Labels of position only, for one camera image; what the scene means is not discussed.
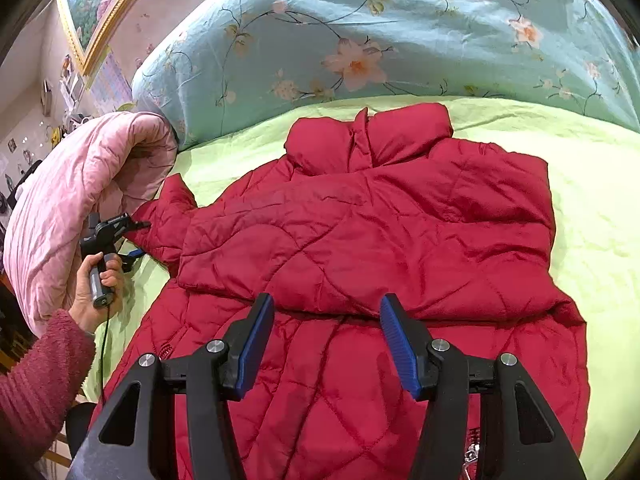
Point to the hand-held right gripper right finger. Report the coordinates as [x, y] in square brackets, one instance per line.
[400, 347]

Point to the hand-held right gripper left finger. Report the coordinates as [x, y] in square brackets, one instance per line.
[254, 347]

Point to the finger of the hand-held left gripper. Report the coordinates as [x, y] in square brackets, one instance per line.
[134, 252]
[140, 224]

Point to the red quilted jacket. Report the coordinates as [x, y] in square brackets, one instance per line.
[350, 220]

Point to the person's left forearm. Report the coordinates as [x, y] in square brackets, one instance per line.
[35, 390]

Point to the person's left hand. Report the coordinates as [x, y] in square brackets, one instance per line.
[85, 300]

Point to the pink quilt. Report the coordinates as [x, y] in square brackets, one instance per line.
[65, 185]

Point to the green bed sheet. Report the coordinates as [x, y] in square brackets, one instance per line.
[590, 210]

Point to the teal floral duvet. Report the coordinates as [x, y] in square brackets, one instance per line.
[400, 20]

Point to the wall calendar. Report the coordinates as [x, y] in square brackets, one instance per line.
[110, 85]

